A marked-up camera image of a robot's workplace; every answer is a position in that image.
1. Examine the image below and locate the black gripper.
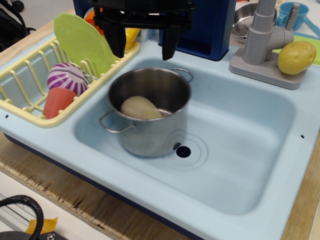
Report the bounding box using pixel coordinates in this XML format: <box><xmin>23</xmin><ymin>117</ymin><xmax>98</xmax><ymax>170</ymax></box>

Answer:
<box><xmin>88</xmin><ymin>0</ymin><xmax>196</xmax><ymax>61</ymax></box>

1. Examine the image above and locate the purple toy eggplant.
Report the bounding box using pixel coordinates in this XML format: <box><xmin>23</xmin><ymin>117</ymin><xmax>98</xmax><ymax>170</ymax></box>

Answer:
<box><xmin>120</xmin><ymin>95</ymin><xmax>163</xmax><ymax>120</ymax></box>

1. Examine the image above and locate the stainless steel pot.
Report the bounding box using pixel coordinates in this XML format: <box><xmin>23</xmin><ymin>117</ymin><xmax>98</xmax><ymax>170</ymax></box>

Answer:
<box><xmin>99</xmin><ymin>67</ymin><xmax>192</xmax><ymax>157</ymax></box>

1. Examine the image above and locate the light blue utensil holder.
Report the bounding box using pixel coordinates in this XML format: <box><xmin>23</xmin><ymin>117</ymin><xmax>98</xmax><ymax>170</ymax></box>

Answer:
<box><xmin>135</xmin><ymin>29</ymin><xmax>159</xmax><ymax>43</ymax></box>

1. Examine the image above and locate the orange toy carrot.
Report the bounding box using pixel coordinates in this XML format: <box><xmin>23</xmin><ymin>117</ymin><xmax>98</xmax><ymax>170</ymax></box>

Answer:
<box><xmin>84</xmin><ymin>10</ymin><xmax>104</xmax><ymax>36</ymax></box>

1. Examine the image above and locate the green plastic plate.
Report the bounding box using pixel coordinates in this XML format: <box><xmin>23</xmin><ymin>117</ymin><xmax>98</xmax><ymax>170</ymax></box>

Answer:
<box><xmin>53</xmin><ymin>12</ymin><xmax>118</xmax><ymax>76</ymax></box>

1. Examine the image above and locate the purple striped bowl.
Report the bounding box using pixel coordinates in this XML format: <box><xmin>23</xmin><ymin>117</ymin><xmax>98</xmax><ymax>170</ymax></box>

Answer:
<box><xmin>47</xmin><ymin>62</ymin><xmax>89</xmax><ymax>96</ymax></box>

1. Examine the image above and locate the steel bowl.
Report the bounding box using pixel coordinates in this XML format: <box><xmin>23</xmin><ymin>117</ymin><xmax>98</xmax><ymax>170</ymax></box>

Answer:
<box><xmin>231</xmin><ymin>2</ymin><xmax>278</xmax><ymax>41</ymax></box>

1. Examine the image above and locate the orange plastic cup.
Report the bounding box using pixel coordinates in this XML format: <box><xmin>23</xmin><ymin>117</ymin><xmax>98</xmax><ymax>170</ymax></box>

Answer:
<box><xmin>42</xmin><ymin>87</ymin><xmax>77</xmax><ymax>119</ymax></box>

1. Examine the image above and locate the grey toy faucet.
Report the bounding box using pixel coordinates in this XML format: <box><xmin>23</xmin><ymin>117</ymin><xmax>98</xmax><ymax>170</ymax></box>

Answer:
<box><xmin>229</xmin><ymin>0</ymin><xmax>306</xmax><ymax>90</ymax></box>

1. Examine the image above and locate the yellow dish rack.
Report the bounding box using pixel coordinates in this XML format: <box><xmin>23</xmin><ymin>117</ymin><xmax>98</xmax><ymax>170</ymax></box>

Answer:
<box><xmin>0</xmin><ymin>34</ymin><xmax>140</xmax><ymax>128</ymax></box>

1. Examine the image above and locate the black bag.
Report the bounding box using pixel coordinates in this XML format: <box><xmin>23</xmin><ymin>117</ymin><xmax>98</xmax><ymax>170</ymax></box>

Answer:
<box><xmin>0</xmin><ymin>0</ymin><xmax>36</xmax><ymax>52</ymax></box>

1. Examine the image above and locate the blue plastic cup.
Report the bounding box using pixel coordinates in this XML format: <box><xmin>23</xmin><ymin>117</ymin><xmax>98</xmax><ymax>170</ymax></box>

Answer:
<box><xmin>275</xmin><ymin>1</ymin><xmax>310</xmax><ymax>31</ymax></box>

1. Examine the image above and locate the yellow toy potato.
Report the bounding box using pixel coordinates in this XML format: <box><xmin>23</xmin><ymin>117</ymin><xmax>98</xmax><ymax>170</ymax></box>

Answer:
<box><xmin>277</xmin><ymin>41</ymin><xmax>317</xmax><ymax>76</ymax></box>

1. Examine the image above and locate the light blue toy sink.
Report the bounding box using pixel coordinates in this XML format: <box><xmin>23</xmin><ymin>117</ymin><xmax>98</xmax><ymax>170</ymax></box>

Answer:
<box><xmin>0</xmin><ymin>40</ymin><xmax>320</xmax><ymax>240</ymax></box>

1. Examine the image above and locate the green cutting board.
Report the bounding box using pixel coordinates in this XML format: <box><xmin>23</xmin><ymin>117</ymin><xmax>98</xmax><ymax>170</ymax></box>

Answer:
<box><xmin>273</xmin><ymin>35</ymin><xmax>320</xmax><ymax>58</ymax></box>

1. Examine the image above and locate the yellow tape piece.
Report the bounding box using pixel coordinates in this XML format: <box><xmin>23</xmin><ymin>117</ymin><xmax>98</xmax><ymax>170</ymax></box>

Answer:
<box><xmin>25</xmin><ymin>217</ymin><xmax>58</xmax><ymax>235</ymax></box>

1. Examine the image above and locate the yellow handled toy knife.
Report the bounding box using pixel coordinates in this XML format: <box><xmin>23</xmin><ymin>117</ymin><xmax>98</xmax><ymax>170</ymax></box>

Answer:
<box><xmin>125</xmin><ymin>27</ymin><xmax>141</xmax><ymax>50</ymax></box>

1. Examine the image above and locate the black braided cable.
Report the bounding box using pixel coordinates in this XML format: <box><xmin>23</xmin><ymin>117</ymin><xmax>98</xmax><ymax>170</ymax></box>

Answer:
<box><xmin>0</xmin><ymin>195</ymin><xmax>45</xmax><ymax>240</ymax></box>

